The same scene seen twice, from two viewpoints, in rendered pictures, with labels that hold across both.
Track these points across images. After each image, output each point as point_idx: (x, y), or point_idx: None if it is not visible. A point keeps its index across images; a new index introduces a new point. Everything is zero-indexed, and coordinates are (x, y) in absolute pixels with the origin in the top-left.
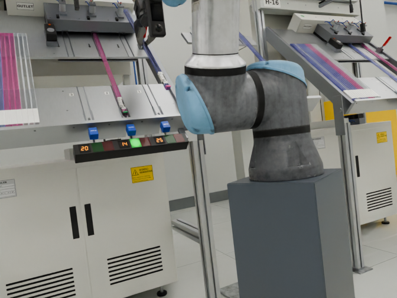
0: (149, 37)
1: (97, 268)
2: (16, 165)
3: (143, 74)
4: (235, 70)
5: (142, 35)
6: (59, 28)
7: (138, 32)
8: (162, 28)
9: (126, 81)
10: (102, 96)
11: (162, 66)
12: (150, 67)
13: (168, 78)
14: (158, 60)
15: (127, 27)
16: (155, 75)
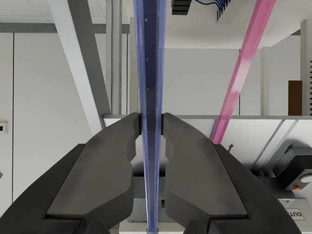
0: (127, 141)
1: None
2: (276, 19)
3: (113, 113)
4: None
5: (179, 150)
6: (267, 182)
7: (224, 172)
8: None
9: (133, 111)
10: None
11: (75, 73)
12: (107, 98)
13: (55, 0)
14: (84, 99)
15: (141, 187)
16: (99, 66)
